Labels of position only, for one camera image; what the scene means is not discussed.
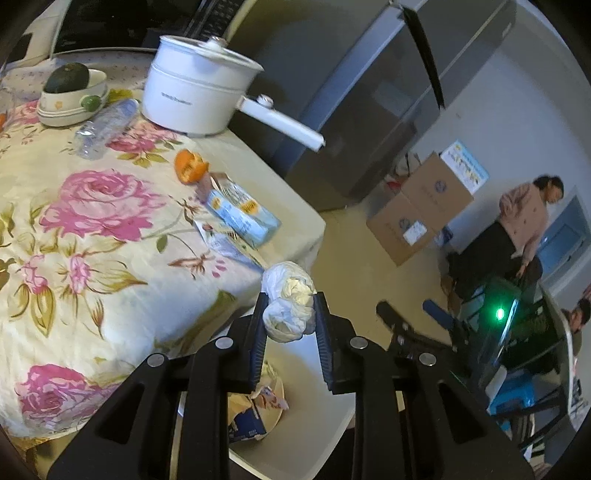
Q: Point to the red white bag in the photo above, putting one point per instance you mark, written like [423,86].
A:
[401,173]

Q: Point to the floral tablecloth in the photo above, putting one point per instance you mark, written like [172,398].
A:
[115,277]

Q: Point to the dark green avocado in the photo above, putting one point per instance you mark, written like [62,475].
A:
[67,78]

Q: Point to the cream bowl with green dots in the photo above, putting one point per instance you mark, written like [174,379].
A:
[69,110]

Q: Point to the blue yellow printed sheet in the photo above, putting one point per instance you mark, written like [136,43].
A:
[466,166]

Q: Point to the white cooking pot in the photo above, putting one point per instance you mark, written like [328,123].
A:
[194,97]

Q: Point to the flattened light blue wrapper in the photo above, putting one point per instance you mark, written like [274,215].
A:
[231,249]

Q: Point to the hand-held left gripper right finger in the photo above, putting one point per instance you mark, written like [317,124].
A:
[325,350]

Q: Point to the grey refrigerator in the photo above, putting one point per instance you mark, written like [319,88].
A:
[369,115]

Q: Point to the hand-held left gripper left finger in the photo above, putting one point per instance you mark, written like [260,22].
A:
[256,355]

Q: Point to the blue stool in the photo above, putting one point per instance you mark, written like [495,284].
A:
[512,399]

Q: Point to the orange peel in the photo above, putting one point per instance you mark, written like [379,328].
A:
[189,166]

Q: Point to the torn dark blue carton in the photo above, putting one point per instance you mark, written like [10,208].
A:
[247,422]

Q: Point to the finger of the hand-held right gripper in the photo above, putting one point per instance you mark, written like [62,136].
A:
[395,321]
[441,314]

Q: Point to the white tissue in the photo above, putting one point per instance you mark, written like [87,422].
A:
[288,304]

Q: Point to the cardboard box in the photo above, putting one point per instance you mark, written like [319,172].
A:
[434,189]
[397,230]

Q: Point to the pot lid with knob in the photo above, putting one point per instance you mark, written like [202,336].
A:
[207,53]

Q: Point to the black microwave oven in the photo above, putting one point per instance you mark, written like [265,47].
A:
[138,23]

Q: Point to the white plastic bin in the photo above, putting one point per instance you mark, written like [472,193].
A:
[314,415]

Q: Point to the clear plastic bottle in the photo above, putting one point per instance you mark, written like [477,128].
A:
[104,127]

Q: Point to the round glass table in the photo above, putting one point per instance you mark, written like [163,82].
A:
[565,350]

